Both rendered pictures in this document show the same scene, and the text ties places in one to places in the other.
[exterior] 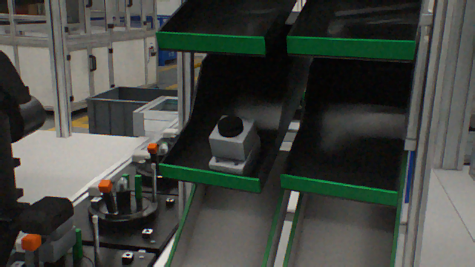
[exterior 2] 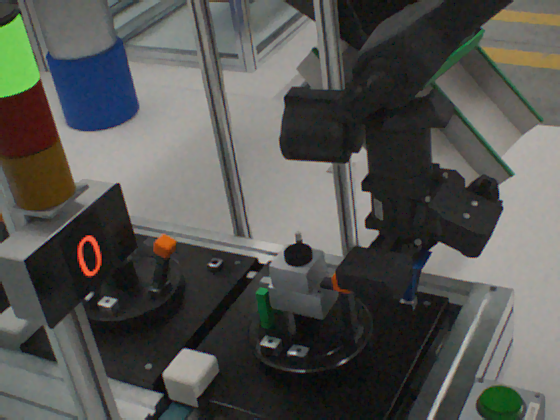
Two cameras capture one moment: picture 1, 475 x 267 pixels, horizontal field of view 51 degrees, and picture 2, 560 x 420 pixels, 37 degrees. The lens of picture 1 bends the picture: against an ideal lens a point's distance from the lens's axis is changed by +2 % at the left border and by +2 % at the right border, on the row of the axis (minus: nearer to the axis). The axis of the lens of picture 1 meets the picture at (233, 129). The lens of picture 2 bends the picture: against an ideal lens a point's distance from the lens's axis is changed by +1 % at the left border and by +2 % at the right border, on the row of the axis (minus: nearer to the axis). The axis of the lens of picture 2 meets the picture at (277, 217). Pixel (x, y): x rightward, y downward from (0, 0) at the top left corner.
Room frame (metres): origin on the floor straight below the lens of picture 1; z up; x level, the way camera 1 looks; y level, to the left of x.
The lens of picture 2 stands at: (0.44, 0.94, 1.60)
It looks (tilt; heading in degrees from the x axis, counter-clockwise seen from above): 33 degrees down; 292
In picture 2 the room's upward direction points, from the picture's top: 9 degrees counter-clockwise
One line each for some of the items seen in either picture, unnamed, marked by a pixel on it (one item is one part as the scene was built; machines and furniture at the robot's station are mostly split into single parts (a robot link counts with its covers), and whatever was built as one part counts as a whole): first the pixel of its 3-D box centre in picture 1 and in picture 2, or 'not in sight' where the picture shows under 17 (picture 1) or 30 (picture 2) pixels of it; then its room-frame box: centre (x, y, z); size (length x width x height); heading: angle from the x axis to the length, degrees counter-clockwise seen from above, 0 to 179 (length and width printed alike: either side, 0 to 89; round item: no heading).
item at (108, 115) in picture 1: (152, 113); not in sight; (2.82, 0.48, 0.73); 0.62 x 0.42 x 0.23; 79
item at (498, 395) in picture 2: not in sight; (501, 406); (0.48, 0.33, 0.96); 0.04 x 0.04 x 0.02
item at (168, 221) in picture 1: (123, 195); (121, 268); (0.94, 0.22, 1.01); 0.24 x 0.24 x 0.13; 79
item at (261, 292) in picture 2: not in sight; (265, 308); (0.73, 0.28, 1.01); 0.01 x 0.01 x 0.05; 79
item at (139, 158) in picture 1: (163, 158); not in sight; (1.18, 0.17, 1.01); 0.24 x 0.24 x 0.13; 79
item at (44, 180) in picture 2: not in sight; (36, 169); (0.84, 0.43, 1.28); 0.05 x 0.05 x 0.05
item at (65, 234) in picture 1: (55, 227); (293, 275); (0.69, 0.27, 1.06); 0.08 x 0.04 x 0.07; 169
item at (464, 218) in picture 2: not in sight; (461, 211); (0.51, 0.30, 1.17); 0.07 x 0.07 x 0.06; 76
